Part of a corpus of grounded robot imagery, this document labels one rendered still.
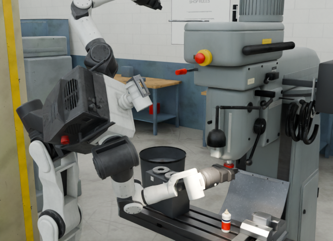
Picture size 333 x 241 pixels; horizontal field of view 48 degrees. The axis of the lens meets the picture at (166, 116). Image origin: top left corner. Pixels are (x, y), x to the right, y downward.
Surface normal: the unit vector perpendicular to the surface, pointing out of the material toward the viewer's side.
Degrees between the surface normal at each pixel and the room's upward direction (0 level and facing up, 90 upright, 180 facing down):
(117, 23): 90
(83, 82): 60
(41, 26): 90
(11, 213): 90
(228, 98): 90
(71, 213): 81
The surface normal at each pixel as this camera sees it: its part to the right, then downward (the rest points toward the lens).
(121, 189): 0.10, 0.74
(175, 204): 0.65, 0.18
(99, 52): -0.04, -0.26
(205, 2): -0.62, 0.18
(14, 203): 0.79, 0.15
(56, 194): -0.43, 0.21
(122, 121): 0.77, -0.43
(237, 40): 0.22, 0.23
